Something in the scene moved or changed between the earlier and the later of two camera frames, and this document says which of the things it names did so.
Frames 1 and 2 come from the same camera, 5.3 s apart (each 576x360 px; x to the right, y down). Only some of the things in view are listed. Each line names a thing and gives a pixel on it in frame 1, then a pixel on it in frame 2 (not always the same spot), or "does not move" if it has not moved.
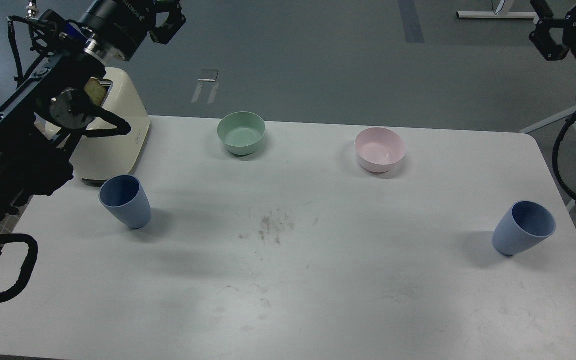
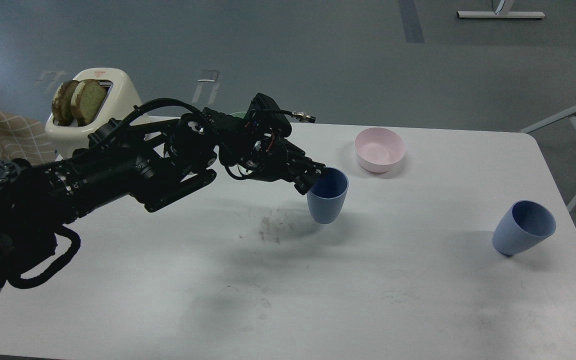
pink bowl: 379,149 does not move
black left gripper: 122,26 to 254,143
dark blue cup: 125,197 to 326,197
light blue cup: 525,225 does not move
